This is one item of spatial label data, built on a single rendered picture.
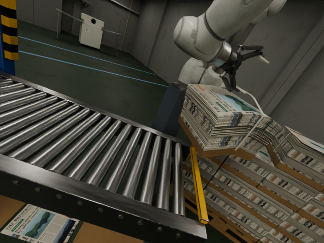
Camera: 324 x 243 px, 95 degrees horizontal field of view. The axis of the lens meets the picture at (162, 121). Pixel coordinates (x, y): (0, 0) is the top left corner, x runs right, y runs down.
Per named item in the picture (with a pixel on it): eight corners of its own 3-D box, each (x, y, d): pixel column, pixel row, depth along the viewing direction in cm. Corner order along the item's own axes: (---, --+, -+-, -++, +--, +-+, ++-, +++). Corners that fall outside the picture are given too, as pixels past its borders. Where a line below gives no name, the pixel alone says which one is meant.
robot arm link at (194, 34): (200, 69, 57) (231, 47, 46) (166, 51, 50) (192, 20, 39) (201, 47, 60) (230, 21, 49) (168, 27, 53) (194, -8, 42)
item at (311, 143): (284, 126, 127) (285, 125, 126) (321, 144, 119) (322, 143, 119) (300, 142, 95) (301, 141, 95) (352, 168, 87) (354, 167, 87)
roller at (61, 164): (112, 124, 92) (114, 116, 89) (56, 185, 49) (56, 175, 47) (104, 120, 91) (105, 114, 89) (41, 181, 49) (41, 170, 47)
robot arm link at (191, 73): (179, 78, 143) (189, 55, 134) (196, 86, 141) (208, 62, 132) (176, 80, 128) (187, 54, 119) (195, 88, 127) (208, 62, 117)
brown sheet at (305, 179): (266, 145, 138) (269, 141, 136) (299, 163, 130) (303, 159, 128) (275, 166, 105) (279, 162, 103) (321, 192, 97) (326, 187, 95)
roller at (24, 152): (91, 116, 91) (92, 109, 88) (16, 172, 48) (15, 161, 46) (83, 113, 90) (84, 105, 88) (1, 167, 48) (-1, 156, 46)
